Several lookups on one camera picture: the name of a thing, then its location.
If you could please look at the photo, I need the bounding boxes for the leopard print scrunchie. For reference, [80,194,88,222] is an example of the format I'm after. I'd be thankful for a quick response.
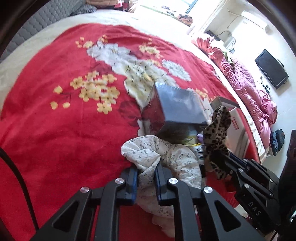
[203,105,231,180]

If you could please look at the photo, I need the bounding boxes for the white floral scrunchie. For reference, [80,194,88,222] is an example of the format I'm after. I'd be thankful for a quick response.
[121,135,202,218]

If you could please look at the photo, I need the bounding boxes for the red tissue pack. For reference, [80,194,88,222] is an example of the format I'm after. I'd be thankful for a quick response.
[211,96,260,163]

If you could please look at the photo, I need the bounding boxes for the cream plush rabbit toy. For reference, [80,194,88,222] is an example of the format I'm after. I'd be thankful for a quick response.
[152,215,175,238]

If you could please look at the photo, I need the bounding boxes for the dark clothes on stool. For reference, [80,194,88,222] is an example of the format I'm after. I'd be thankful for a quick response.
[270,129,285,156]

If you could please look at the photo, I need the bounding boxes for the pink quilted duvet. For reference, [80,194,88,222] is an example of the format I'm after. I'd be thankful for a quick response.
[192,34,278,149]

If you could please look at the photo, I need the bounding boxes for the dark blue small box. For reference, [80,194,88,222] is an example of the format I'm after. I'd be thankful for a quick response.
[142,83,208,144]

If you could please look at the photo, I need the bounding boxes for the red floral blanket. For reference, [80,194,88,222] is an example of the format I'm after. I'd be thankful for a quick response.
[0,22,262,241]

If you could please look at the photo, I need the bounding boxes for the white air conditioner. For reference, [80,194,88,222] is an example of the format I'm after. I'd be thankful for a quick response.
[241,11,267,30]

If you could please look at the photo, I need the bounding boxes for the clothes on window sill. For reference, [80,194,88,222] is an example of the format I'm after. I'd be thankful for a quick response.
[161,6,193,26]

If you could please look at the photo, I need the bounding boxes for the stack of folded clothes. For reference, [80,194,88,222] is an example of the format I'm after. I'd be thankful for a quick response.
[85,0,139,11]

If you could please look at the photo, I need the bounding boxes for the patterned dark pillow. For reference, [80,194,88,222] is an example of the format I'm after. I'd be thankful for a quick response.
[70,4,97,16]

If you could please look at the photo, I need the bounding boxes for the grey quilted headboard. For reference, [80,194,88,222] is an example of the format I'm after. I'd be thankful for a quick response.
[1,0,85,61]

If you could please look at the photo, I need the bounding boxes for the black wall television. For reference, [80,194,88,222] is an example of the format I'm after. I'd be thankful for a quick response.
[255,49,289,89]

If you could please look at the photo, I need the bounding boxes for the black cable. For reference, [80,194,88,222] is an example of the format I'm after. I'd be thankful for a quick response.
[0,146,40,232]

